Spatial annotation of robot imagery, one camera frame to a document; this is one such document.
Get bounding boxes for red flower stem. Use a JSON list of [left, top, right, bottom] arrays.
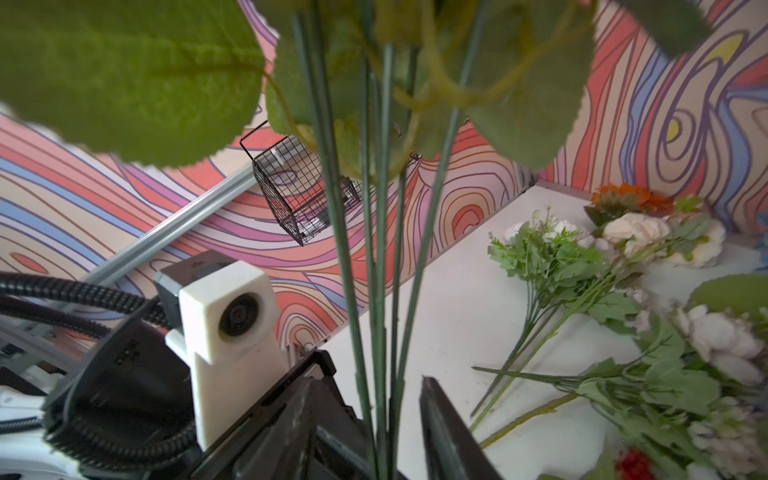
[[615, 449, 655, 480]]

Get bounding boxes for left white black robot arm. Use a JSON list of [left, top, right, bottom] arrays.
[[1, 260, 344, 479]]

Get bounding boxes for green white filler bunch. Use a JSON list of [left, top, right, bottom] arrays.
[[471, 211, 726, 428]]

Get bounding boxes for orange flower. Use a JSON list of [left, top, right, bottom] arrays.
[[584, 183, 673, 226]]

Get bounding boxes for blue hydrangea bunch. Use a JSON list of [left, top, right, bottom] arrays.
[[0, 0, 712, 480]]

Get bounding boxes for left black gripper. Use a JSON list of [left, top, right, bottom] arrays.
[[42, 321, 336, 479]]

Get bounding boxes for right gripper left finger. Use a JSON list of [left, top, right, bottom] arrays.
[[233, 378, 372, 479]]

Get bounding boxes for peach carnation stem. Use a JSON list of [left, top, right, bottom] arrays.
[[480, 273, 767, 479]]

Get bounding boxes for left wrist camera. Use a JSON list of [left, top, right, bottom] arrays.
[[154, 250, 289, 451]]

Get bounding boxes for left wire basket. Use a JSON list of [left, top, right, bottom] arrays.
[[238, 122, 331, 246]]

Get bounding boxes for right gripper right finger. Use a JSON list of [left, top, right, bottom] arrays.
[[419, 377, 502, 480]]

